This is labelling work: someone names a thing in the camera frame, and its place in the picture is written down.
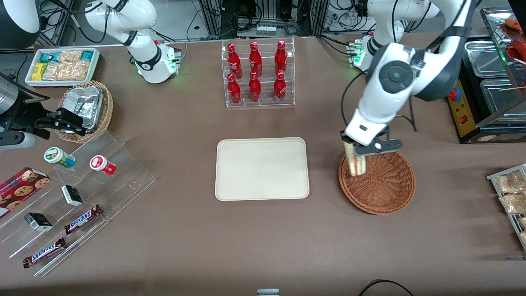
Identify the triangular sandwich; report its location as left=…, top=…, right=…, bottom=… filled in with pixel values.
left=344, top=141, right=367, bottom=177

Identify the light tan wicker basket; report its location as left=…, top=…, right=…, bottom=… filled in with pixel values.
left=55, top=80, right=114, bottom=144

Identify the brown round wicker basket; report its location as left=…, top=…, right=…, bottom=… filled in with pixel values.
left=338, top=142, right=416, bottom=215

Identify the cream rectangular tray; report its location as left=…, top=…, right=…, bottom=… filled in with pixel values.
left=215, top=137, right=310, bottom=201

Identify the silver foil wrapped packet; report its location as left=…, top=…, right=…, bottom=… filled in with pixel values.
left=62, top=86, right=104, bottom=132

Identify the green lid white cup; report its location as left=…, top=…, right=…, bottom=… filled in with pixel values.
left=44, top=147, right=76, bottom=169

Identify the white rectangular snack bin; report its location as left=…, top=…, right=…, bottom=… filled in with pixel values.
left=25, top=48, right=101, bottom=88

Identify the clear bag of nuts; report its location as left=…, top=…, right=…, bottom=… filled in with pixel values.
left=42, top=50, right=90, bottom=81

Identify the red lid white cup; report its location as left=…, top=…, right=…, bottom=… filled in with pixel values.
left=89, top=155, right=117, bottom=176

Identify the red cookie box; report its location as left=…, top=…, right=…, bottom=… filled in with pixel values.
left=0, top=166, right=51, bottom=219

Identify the clear acrylic stepped display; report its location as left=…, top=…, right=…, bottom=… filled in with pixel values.
left=0, top=130, right=157, bottom=277

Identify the small black carton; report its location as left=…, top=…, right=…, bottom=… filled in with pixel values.
left=60, top=185, right=84, bottom=207
left=23, top=212, right=53, bottom=232

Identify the red soda bottle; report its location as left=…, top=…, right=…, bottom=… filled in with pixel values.
left=249, top=42, right=263, bottom=78
left=248, top=72, right=262, bottom=103
left=227, top=74, right=242, bottom=105
left=274, top=71, right=287, bottom=102
left=275, top=40, right=288, bottom=75
left=227, top=44, right=242, bottom=79

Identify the black food warmer cabinet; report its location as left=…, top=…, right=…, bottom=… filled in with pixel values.
left=446, top=6, right=526, bottom=144

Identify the clear acrylic bottle rack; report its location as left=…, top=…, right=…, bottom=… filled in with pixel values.
left=221, top=37, right=295, bottom=108

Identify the brown Snickers bar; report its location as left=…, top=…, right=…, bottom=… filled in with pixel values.
left=63, top=204, right=103, bottom=235
left=22, top=237, right=67, bottom=269

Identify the steel warmer pan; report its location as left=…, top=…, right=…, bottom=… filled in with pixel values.
left=480, top=78, right=526, bottom=118
left=464, top=40, right=508, bottom=79

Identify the clear bag of pastry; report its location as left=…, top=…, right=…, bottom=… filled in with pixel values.
left=494, top=170, right=526, bottom=194
left=499, top=192, right=526, bottom=215

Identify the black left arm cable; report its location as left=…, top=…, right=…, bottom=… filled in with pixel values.
left=340, top=71, right=418, bottom=133

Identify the grey wire rack tray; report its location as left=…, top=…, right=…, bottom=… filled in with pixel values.
left=487, top=163, right=526, bottom=252

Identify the black looped cable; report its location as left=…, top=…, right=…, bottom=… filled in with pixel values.
left=358, top=279, right=415, bottom=296

